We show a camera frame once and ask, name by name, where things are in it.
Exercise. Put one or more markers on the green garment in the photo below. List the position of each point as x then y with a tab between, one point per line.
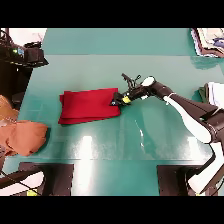
203	94

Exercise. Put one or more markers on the orange garment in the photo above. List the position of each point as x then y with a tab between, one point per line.
25	137

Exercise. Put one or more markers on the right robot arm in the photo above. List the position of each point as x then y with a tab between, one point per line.
190	111

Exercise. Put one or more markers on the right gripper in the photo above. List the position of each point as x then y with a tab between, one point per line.
121	99

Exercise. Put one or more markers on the brown garment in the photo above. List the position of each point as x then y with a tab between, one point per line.
6	109

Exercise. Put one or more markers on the white garment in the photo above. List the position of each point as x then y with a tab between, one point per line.
216	95

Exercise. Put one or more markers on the red T-shirt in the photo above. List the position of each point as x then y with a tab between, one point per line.
88	106

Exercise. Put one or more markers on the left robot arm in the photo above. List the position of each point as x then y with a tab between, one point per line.
21	182

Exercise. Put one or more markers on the heap of clothes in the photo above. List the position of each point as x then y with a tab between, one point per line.
210	41

